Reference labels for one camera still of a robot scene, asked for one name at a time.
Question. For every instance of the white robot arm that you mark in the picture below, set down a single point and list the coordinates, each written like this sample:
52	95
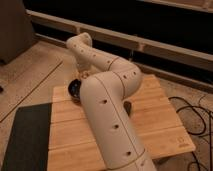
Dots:
101	96

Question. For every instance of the dark ceramic bowl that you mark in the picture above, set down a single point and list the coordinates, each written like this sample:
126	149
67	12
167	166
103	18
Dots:
74	90

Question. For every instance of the black remote control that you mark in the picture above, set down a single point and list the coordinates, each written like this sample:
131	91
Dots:
128	107

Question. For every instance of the wooden board table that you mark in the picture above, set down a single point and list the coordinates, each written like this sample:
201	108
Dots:
72	146

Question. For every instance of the dark grey mat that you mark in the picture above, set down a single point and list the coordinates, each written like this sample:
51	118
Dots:
27	149

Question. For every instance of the grey cabinet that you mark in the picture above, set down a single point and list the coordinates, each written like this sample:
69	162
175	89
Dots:
16	31

